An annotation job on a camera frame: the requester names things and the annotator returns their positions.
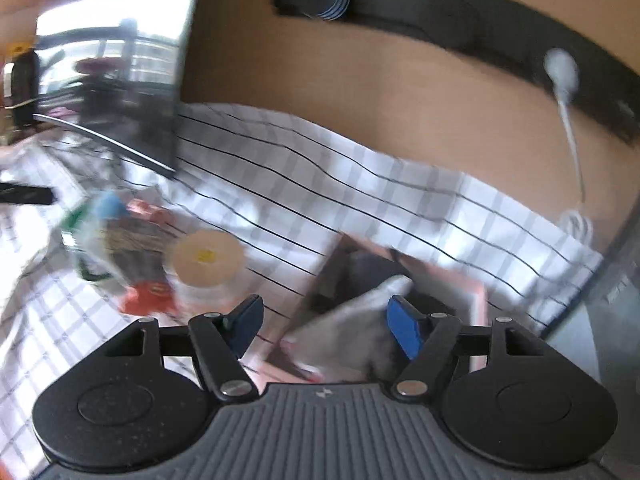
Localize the black bar-shaped object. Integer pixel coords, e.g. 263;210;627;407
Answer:
0;182;55;207

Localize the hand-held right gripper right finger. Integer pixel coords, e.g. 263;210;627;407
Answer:
387;295;543;403

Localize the grey sock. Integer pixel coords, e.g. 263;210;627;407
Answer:
281;275;416;383

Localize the clear snack packet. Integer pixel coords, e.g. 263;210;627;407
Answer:
59;192;173;283

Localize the dark box with pink rim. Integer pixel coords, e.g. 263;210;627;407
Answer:
265;232;490;386

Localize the round container with beige lid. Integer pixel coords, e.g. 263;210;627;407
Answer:
167;231;247;322

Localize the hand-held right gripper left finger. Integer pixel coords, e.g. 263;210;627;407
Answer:
104;295;265;402

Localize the red snack packet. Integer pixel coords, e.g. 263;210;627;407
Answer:
119;280;182;317

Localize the white checked blanket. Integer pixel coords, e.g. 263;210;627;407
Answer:
0;102;604;463

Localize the dark bottle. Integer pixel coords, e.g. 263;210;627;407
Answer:
2;49;42;128

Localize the black glossy monitor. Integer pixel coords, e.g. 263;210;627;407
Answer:
31;0;202;180

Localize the white plug with cable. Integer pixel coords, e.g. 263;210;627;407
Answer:
543;48;595;247

